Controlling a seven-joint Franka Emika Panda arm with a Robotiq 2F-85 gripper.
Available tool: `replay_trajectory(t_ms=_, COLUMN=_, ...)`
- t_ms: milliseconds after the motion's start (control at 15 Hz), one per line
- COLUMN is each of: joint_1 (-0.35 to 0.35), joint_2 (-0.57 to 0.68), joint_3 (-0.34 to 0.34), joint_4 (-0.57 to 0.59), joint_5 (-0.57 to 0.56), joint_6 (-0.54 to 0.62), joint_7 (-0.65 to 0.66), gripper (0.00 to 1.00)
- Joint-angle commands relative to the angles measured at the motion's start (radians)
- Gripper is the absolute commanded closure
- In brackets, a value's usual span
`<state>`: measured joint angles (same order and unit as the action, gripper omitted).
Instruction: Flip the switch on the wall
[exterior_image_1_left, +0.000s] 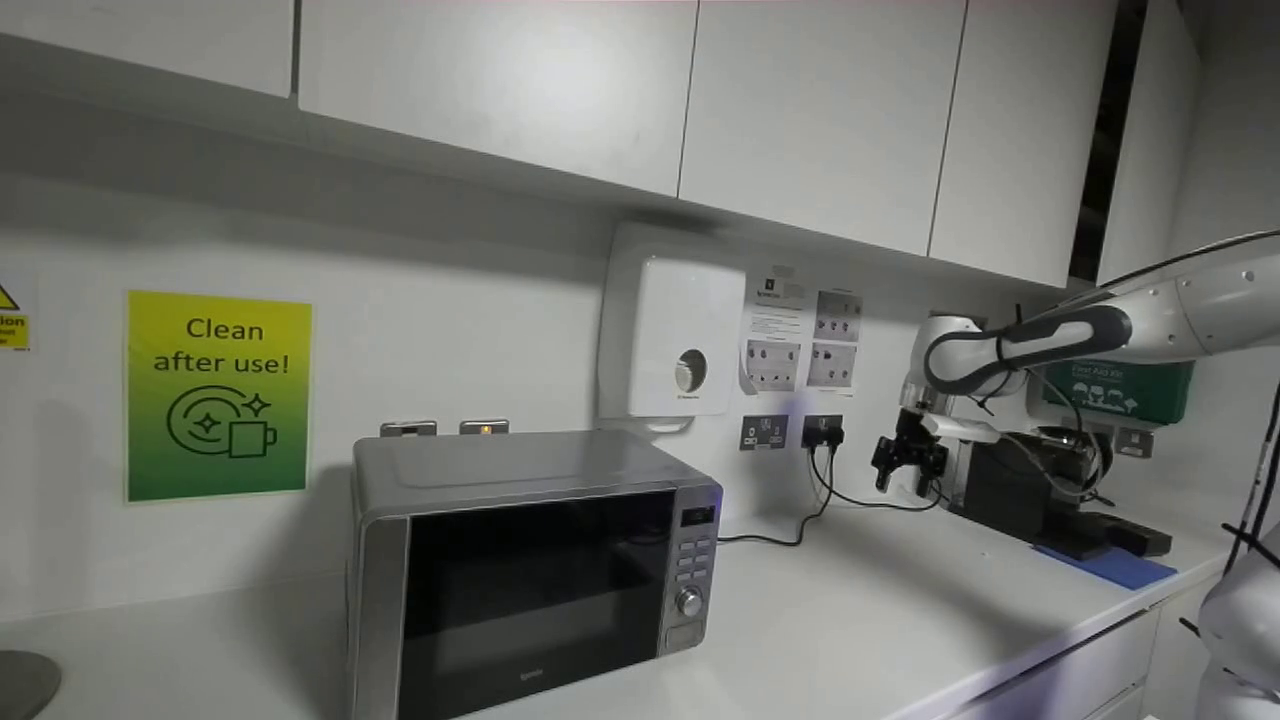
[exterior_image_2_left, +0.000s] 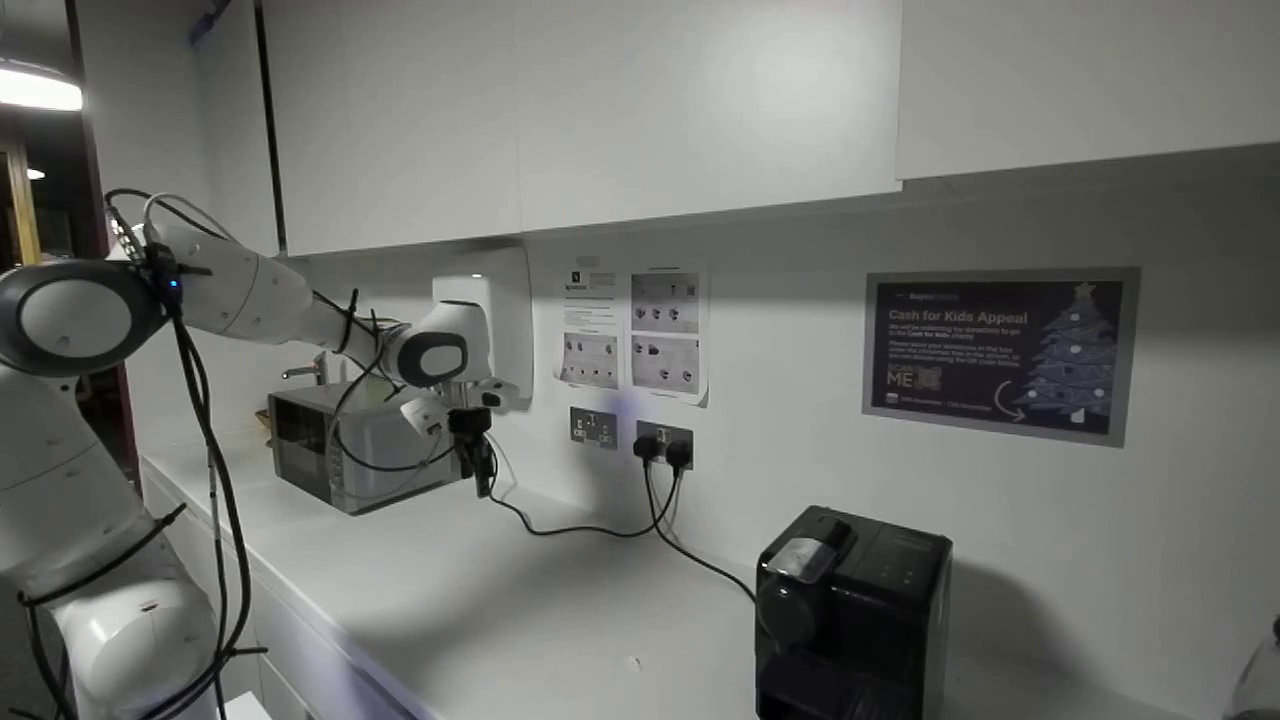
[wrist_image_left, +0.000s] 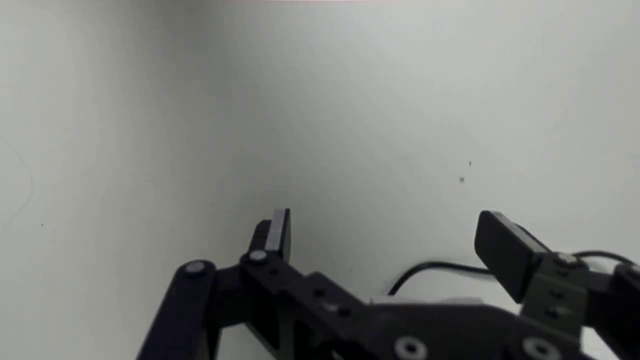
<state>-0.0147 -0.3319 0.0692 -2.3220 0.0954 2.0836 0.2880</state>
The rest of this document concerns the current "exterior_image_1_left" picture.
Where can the silver microwave oven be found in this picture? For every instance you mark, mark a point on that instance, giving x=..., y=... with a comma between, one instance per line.
x=534, y=585

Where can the large white instruction sheet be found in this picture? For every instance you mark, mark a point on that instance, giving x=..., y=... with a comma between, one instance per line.
x=774, y=342

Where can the small grey instruction sheet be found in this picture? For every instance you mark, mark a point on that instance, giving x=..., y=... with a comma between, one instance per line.
x=837, y=342

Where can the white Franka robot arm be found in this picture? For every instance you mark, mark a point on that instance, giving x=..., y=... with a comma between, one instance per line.
x=1202, y=310

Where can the silver double socket with plugs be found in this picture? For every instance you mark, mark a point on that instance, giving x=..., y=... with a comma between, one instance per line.
x=822, y=423

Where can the yellow warning sticker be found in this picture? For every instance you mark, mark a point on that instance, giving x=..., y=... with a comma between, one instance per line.
x=8, y=323

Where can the green clean after use poster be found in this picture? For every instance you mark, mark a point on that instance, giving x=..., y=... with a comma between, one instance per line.
x=223, y=400

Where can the blue mat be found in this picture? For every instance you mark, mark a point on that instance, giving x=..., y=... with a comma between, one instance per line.
x=1120, y=570

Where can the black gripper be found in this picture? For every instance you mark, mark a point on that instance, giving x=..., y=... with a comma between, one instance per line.
x=920, y=430

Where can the white paper towel dispenser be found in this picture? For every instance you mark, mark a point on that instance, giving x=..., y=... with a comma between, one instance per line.
x=680, y=333

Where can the white base cabinet drawer front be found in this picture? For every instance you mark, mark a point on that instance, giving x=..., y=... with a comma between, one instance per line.
x=1065, y=673

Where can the green wall sign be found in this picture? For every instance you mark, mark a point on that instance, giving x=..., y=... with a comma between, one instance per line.
x=1125, y=389

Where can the black mains plug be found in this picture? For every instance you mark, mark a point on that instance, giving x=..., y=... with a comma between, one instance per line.
x=812, y=434
x=834, y=434

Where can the small silver wall socket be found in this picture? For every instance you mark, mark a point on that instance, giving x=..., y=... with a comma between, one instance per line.
x=1134, y=442

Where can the black coffee machine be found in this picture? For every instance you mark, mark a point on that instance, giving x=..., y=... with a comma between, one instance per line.
x=1020, y=484

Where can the small silver metal object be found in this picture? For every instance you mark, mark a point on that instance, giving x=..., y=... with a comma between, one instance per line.
x=487, y=426
x=410, y=430

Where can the white wall cabinet door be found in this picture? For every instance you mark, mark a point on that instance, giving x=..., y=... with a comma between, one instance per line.
x=1020, y=134
x=822, y=112
x=146, y=37
x=506, y=81

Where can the grey round disc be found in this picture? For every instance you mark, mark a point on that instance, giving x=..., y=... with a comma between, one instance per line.
x=25, y=686

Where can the empty silver double wall socket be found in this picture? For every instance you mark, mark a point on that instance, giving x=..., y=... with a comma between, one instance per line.
x=762, y=430

